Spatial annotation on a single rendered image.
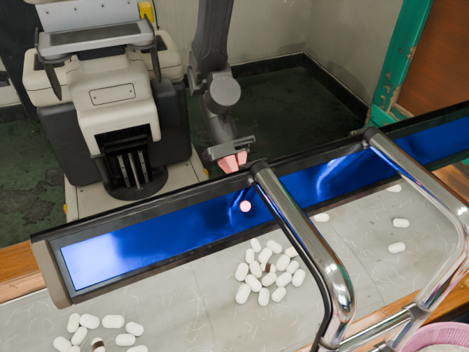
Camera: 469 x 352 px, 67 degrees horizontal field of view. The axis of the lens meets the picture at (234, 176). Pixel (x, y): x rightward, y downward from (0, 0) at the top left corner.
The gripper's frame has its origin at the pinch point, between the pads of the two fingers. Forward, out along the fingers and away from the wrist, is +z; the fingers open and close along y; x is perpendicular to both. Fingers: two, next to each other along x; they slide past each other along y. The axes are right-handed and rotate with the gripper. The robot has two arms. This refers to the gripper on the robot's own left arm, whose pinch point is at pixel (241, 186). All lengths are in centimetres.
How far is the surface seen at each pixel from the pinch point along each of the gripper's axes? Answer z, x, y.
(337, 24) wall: -84, 128, 138
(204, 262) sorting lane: 12.3, 4.7, -11.2
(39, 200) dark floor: -27, 136, -66
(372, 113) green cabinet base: -8.2, 13.8, 47.2
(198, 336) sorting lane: 22.6, -4.3, -17.3
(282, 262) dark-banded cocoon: 16.8, -1.8, 2.6
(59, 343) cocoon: 15.4, -0.9, -39.0
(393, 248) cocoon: 21.8, -5.3, 25.5
